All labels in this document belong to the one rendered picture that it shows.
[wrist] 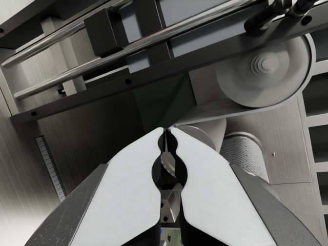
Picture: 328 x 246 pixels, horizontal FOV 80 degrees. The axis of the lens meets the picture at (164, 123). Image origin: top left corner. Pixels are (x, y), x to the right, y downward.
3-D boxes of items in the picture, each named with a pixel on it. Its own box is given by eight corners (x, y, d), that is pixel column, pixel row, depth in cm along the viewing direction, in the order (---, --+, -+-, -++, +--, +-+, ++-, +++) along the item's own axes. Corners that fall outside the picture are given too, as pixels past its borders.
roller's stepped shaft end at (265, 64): (249, 54, 22) (281, 44, 21) (247, 57, 28) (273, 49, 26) (255, 82, 23) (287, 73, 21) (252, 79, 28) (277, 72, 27)
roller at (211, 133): (153, 131, 42) (209, 120, 37) (184, 109, 65) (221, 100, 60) (168, 182, 44) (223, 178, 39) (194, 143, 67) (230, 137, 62)
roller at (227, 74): (207, 38, 34) (301, 3, 29) (220, 50, 57) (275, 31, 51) (225, 114, 37) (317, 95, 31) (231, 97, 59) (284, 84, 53)
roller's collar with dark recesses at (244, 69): (233, 49, 28) (284, 32, 25) (235, 52, 33) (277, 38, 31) (243, 93, 29) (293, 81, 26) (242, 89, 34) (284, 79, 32)
